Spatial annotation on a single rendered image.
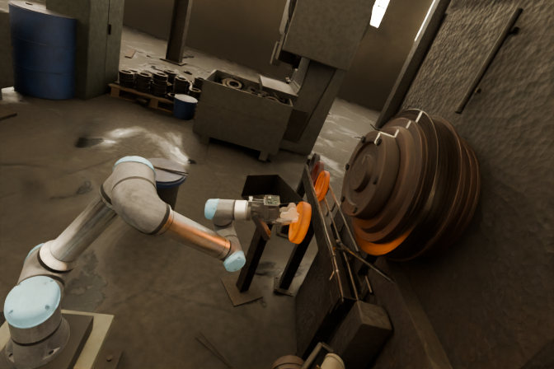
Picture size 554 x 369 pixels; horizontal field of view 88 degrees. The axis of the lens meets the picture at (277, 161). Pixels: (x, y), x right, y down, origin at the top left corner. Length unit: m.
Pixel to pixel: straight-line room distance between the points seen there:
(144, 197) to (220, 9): 10.40
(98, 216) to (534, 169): 1.11
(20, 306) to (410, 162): 1.09
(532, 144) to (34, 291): 1.30
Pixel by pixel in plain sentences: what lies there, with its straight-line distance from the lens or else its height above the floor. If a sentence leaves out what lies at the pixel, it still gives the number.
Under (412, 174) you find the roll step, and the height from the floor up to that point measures 1.21.
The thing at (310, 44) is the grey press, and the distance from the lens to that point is 3.41.
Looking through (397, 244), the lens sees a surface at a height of 1.04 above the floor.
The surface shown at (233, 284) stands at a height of 0.01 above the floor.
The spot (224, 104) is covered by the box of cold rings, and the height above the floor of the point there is 0.54.
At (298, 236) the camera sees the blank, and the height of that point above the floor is 0.82.
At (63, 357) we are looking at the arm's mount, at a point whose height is 0.37.
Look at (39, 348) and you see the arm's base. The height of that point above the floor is 0.43.
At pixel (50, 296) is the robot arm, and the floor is 0.59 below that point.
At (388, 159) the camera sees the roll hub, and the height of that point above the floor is 1.21.
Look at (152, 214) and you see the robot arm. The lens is 0.84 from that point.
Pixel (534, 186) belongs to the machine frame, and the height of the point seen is 1.30.
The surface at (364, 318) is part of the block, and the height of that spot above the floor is 0.80.
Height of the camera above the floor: 1.42
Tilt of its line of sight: 23 degrees down
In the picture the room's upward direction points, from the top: 19 degrees clockwise
